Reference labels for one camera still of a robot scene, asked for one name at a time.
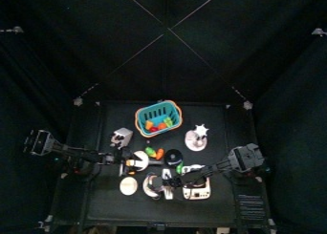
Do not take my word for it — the white toy frying pan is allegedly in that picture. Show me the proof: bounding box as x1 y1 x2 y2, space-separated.
127 150 165 173

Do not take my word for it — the green yellow toy corn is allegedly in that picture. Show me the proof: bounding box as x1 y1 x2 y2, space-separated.
145 146 158 159

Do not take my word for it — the white round plate left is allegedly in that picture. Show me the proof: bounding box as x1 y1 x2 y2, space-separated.
119 176 139 197

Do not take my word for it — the grey toy toaster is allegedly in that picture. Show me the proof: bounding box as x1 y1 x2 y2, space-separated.
109 127 134 150

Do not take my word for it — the white toy stove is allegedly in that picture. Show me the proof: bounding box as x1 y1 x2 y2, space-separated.
181 163 213 201

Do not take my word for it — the black round disc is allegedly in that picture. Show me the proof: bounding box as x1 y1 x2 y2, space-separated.
163 148 185 166

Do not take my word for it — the teal basket orange rim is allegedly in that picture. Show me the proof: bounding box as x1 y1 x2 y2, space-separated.
134 99 185 138

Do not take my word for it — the white star-shaped object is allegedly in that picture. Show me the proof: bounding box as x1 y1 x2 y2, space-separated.
185 130 209 152

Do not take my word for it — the white spiky toy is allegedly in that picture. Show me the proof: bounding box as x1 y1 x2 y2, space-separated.
194 123 210 137

